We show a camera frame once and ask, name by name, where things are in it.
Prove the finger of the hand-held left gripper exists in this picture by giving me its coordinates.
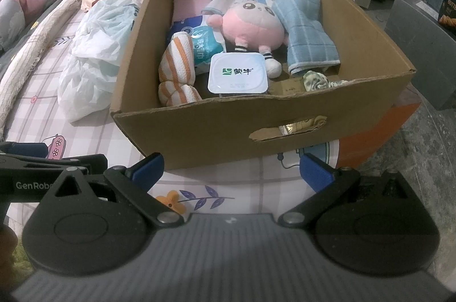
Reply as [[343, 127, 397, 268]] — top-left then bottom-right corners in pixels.
[[0, 141, 48, 160], [0, 154, 108, 178]]

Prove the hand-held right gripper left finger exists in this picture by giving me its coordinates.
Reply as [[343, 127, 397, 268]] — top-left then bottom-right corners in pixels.
[[53, 153, 186, 227]]

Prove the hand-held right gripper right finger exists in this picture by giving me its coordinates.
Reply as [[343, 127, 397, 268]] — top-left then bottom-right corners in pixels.
[[278, 153, 410, 227]]

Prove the gold tissue packet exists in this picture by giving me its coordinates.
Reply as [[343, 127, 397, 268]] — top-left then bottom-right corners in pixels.
[[281, 122, 303, 135]]

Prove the brown cardboard box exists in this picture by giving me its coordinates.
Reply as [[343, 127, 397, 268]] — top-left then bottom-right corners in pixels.
[[110, 0, 417, 171]]

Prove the green floral cloth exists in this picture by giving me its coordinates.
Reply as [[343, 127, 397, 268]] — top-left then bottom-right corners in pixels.
[[303, 71, 348, 92]]

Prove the orange striped towel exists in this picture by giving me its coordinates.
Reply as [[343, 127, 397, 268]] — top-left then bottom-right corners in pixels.
[[158, 32, 203, 107]]

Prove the white yogurt cup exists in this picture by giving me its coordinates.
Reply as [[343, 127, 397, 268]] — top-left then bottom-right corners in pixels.
[[207, 52, 269, 94]]

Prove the blue checked towel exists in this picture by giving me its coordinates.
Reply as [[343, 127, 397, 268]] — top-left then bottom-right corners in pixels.
[[271, 0, 341, 76]]

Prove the pink plush toy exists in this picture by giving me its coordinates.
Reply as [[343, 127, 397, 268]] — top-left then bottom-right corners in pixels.
[[207, 1, 287, 79]]

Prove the plaid printed mattress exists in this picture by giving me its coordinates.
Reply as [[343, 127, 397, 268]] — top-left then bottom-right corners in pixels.
[[0, 0, 423, 217]]

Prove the white plastic bag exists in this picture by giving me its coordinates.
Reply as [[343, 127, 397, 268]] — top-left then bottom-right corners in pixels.
[[58, 49, 122, 122]]

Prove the white fringed blanket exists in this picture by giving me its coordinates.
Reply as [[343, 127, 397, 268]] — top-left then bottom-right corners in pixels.
[[0, 0, 143, 131]]

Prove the light blue plastic bag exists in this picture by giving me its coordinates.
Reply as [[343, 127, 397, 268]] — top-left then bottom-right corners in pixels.
[[71, 0, 143, 67]]

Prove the teal white wipes packet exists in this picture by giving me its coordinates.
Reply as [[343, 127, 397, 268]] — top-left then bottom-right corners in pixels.
[[167, 15, 227, 74]]

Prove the pink towel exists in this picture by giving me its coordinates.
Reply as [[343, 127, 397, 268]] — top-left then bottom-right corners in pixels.
[[173, 0, 211, 30]]

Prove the grey storage box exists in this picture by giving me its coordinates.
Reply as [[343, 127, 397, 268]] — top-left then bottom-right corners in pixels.
[[385, 0, 456, 110]]

